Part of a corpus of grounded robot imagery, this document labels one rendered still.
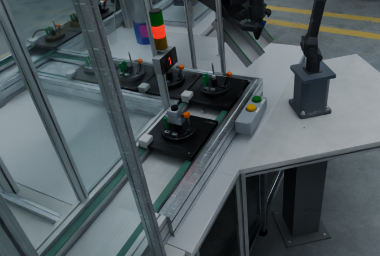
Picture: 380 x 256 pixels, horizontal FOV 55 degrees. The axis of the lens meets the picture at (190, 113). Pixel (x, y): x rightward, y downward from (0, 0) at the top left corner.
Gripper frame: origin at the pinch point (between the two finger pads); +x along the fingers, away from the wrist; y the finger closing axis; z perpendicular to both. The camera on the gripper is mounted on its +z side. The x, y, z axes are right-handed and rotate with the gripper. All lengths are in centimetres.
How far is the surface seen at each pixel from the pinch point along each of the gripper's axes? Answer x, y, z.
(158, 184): 34, 63, 16
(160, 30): -8.8, 25.5, 29.4
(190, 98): 28.2, 15.9, 26.6
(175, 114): 17.9, 41.2, 18.1
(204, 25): 39, -87, 71
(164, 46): -2.0, 25.3, 29.3
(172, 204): 30, 72, 4
